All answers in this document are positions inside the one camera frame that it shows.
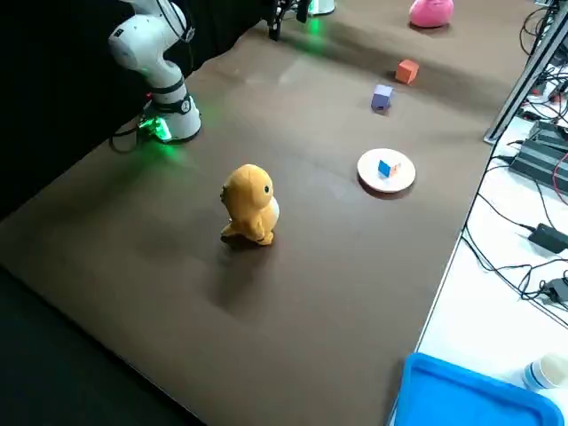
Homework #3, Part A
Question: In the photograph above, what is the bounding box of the purple foam block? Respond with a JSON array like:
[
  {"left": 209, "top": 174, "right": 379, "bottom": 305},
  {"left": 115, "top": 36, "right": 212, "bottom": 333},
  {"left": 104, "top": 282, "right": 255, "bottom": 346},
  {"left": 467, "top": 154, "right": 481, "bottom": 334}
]
[{"left": 370, "top": 83, "right": 396, "bottom": 112}]

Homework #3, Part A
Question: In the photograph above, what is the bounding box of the orange foam block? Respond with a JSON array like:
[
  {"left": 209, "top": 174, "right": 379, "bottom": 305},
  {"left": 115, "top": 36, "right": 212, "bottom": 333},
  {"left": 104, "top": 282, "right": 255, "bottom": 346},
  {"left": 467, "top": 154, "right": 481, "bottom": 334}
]
[{"left": 394, "top": 59, "right": 421, "bottom": 85}]

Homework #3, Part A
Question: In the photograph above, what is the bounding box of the pink plush toy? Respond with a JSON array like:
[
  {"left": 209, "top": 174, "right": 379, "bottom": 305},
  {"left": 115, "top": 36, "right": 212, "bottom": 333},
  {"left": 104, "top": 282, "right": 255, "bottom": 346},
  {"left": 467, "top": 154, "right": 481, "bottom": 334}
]
[{"left": 407, "top": 0, "right": 456, "bottom": 30}]

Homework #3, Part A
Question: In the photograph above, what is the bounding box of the pale pink plate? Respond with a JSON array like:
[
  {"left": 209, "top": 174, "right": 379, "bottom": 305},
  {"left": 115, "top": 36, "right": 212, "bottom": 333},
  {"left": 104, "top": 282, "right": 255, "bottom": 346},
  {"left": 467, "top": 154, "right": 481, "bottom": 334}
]
[{"left": 357, "top": 147, "right": 417, "bottom": 194}]

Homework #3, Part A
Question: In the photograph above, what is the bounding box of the orange plush toy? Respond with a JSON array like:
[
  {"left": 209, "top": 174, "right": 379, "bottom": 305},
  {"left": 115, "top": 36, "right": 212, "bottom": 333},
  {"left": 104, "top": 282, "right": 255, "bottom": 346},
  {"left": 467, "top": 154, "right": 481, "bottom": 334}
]
[{"left": 219, "top": 163, "right": 281, "bottom": 246}]

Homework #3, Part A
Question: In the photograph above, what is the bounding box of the multicoloured puzzle cube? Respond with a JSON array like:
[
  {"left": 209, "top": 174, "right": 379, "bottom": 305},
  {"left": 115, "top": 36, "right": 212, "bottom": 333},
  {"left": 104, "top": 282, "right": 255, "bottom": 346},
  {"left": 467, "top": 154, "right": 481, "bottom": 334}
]
[{"left": 377, "top": 159, "right": 403, "bottom": 178}]

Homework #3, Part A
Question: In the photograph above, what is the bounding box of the black power supply box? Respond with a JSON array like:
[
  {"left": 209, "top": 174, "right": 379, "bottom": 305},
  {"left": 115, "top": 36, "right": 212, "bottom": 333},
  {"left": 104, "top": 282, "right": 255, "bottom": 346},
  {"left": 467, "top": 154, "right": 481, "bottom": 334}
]
[
  {"left": 527, "top": 122, "right": 568, "bottom": 147},
  {"left": 508, "top": 137, "right": 568, "bottom": 194}
]

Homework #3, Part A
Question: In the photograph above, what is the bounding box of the black power adapter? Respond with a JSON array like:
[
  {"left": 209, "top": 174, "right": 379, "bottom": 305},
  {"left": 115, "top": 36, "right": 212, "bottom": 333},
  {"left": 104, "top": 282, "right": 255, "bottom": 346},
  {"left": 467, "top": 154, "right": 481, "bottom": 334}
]
[
  {"left": 527, "top": 223, "right": 568, "bottom": 255},
  {"left": 539, "top": 277, "right": 568, "bottom": 305}
]

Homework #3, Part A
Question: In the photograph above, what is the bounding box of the blue plastic tray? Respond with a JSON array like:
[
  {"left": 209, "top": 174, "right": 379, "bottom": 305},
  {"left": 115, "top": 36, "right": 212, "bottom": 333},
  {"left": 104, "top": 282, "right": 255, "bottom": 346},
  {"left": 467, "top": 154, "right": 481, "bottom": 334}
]
[{"left": 392, "top": 352, "right": 565, "bottom": 426}]

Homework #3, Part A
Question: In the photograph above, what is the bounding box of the white paper cup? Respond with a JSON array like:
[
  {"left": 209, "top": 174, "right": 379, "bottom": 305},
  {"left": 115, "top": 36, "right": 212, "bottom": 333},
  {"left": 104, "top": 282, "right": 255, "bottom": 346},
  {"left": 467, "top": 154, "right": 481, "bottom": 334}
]
[{"left": 521, "top": 353, "right": 568, "bottom": 391}]

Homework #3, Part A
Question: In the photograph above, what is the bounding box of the base black cable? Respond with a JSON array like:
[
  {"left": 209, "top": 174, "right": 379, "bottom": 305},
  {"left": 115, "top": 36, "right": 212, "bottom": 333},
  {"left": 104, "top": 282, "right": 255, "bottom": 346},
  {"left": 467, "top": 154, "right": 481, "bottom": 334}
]
[{"left": 109, "top": 101, "right": 156, "bottom": 154}]

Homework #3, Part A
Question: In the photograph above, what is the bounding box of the aluminium frame post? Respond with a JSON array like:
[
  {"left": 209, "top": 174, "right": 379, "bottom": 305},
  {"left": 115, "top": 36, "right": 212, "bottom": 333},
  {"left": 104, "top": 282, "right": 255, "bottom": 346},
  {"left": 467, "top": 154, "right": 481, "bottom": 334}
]
[{"left": 483, "top": 8, "right": 568, "bottom": 144}]

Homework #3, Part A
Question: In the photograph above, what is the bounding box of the red cable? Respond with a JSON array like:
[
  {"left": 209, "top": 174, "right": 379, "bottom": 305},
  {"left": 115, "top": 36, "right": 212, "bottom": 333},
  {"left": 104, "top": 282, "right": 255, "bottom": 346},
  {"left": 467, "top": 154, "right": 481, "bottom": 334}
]
[{"left": 552, "top": 150, "right": 568, "bottom": 192}]

